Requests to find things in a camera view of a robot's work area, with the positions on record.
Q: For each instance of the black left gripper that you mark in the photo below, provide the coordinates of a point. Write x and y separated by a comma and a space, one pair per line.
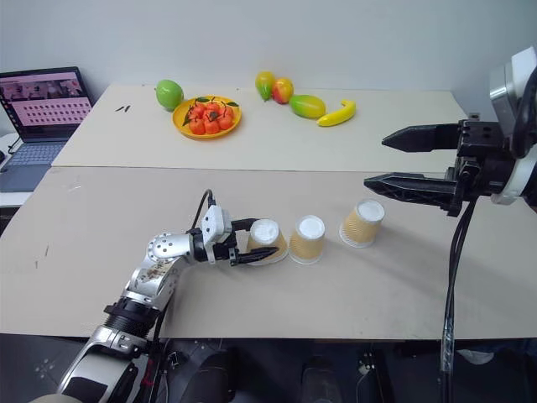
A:
222, 251

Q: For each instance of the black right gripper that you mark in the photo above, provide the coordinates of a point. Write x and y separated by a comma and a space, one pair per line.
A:
478, 168

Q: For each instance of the tan ribbed paper cup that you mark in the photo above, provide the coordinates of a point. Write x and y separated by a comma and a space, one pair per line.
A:
274, 243
307, 243
361, 228

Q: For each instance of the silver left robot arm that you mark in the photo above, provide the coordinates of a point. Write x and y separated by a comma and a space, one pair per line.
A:
142, 277

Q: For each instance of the yellow toy banana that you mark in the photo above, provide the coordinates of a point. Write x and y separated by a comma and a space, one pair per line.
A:
337, 115

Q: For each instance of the orange toy tangerine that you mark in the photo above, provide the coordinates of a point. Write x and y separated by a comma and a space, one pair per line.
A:
212, 125
225, 122
196, 126

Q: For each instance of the green yellow toy mango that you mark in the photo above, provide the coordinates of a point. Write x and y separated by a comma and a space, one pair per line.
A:
308, 107

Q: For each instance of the yellow plastic plate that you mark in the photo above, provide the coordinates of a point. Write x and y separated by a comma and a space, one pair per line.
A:
184, 126

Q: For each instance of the red yellow toy mango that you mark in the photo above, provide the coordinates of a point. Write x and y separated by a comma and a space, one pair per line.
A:
283, 90

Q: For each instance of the yellow green toy pear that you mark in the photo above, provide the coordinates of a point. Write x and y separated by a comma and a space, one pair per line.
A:
264, 84

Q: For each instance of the green toy apple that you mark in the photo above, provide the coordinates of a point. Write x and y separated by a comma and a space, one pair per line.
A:
168, 95

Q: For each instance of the grey open laptop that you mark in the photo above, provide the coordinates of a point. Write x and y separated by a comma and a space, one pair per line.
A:
42, 109

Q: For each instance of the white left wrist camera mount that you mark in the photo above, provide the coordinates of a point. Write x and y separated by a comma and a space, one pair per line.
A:
215, 222

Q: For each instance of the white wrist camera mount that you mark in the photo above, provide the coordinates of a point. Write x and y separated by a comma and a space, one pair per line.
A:
215, 222
524, 63

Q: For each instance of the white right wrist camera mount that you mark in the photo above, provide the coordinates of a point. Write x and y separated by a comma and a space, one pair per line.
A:
524, 63

